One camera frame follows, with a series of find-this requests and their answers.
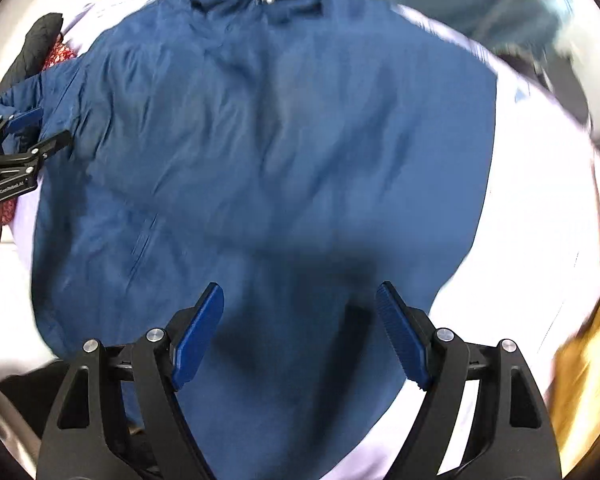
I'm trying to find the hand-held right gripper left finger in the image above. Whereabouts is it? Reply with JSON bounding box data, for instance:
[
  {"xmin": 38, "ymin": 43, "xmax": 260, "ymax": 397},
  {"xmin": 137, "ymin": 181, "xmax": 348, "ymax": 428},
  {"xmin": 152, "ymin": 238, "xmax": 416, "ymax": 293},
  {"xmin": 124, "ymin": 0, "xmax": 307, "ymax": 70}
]
[{"xmin": 36, "ymin": 281, "xmax": 226, "ymax": 480}]

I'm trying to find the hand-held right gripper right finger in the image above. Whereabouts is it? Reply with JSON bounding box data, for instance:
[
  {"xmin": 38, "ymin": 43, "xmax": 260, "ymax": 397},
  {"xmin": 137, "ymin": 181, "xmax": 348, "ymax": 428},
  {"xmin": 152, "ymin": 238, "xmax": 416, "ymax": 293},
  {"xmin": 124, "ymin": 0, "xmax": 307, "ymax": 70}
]
[{"xmin": 375, "ymin": 281, "xmax": 563, "ymax": 480}]

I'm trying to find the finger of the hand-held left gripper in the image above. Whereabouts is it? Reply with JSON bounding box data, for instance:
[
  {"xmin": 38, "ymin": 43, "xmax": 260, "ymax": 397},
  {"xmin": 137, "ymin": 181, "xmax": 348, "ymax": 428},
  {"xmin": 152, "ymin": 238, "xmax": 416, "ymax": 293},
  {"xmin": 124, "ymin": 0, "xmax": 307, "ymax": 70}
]
[
  {"xmin": 0, "ymin": 130, "xmax": 74, "ymax": 171},
  {"xmin": 0, "ymin": 106, "xmax": 45, "ymax": 150}
]

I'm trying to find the navy blue jacket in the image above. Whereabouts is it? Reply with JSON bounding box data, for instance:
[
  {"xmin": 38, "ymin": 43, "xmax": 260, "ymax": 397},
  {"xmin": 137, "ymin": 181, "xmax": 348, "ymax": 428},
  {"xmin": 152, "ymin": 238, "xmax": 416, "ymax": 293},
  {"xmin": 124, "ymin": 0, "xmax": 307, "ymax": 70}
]
[{"xmin": 0, "ymin": 0, "xmax": 498, "ymax": 480}]

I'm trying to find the black quilted garment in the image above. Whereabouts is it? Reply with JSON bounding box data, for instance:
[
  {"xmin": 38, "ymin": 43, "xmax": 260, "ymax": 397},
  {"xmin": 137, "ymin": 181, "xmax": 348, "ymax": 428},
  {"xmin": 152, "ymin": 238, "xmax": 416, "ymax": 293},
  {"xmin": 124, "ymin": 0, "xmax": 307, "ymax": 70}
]
[{"xmin": 2, "ymin": 12, "xmax": 65, "ymax": 96}]

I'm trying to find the purple floral quilt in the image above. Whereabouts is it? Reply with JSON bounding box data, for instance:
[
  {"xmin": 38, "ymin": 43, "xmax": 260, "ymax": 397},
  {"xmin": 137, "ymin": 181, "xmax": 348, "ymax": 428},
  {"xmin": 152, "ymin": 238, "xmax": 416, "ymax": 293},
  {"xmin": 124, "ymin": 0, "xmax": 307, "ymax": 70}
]
[{"xmin": 0, "ymin": 2, "xmax": 600, "ymax": 480}]

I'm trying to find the gold shiny garment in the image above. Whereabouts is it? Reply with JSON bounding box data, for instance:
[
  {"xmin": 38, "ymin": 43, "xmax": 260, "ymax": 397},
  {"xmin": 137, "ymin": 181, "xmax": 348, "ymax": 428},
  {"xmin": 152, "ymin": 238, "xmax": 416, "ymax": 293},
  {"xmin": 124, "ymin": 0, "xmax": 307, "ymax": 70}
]
[{"xmin": 547, "ymin": 275, "xmax": 600, "ymax": 461}]

